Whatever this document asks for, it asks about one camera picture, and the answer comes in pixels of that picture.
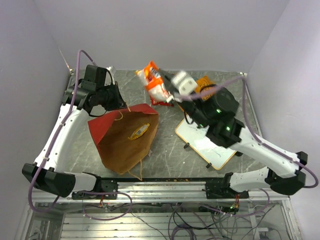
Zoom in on yellow snack bag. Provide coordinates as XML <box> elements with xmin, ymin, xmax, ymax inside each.
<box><xmin>128</xmin><ymin>123</ymin><xmax>150</xmax><ymax>141</ymax></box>

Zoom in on small whiteboard yellow frame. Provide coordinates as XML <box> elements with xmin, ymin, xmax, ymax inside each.
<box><xmin>175</xmin><ymin>119</ymin><xmax>236</xmax><ymax>170</ymax></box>

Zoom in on red noodle snack bag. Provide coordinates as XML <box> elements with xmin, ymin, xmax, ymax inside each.
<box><xmin>149</xmin><ymin>96</ymin><xmax>174</xmax><ymax>107</ymax></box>

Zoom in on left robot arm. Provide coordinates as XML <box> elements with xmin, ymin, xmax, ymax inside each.
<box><xmin>22</xmin><ymin>64</ymin><xmax>127</xmax><ymax>199</ymax></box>

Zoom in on aluminium rail frame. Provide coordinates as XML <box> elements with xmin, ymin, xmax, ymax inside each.
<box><xmin>21</xmin><ymin>179</ymin><xmax>302</xmax><ymax>240</ymax></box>

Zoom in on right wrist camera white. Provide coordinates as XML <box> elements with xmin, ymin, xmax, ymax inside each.
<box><xmin>163</xmin><ymin>70</ymin><xmax>198</xmax><ymax>103</ymax></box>

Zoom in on loose wires under table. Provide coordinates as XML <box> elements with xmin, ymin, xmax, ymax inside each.
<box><xmin>82</xmin><ymin>193</ymin><xmax>276</xmax><ymax>240</ymax></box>

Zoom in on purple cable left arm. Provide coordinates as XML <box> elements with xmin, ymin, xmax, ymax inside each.
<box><xmin>27</xmin><ymin>49</ymin><xmax>133</xmax><ymax>222</ymax></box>

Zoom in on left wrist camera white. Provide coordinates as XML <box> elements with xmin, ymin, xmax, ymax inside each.
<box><xmin>105</xmin><ymin>66</ymin><xmax>116</xmax><ymax>84</ymax></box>

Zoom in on red paper bag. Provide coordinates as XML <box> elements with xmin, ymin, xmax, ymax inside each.
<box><xmin>88</xmin><ymin>103</ymin><xmax>159</xmax><ymax>181</ymax></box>

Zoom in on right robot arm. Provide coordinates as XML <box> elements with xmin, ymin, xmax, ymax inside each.
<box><xmin>158</xmin><ymin>69</ymin><xmax>308</xmax><ymax>198</ymax></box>

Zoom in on orange chips bag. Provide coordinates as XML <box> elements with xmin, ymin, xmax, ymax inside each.
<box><xmin>194</xmin><ymin>75</ymin><xmax>216</xmax><ymax>94</ymax></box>

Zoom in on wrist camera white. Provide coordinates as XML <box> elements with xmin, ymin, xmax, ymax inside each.
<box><xmin>105</xmin><ymin>66</ymin><xmax>116</xmax><ymax>84</ymax></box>
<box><xmin>163</xmin><ymin>70</ymin><xmax>198</xmax><ymax>103</ymax></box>

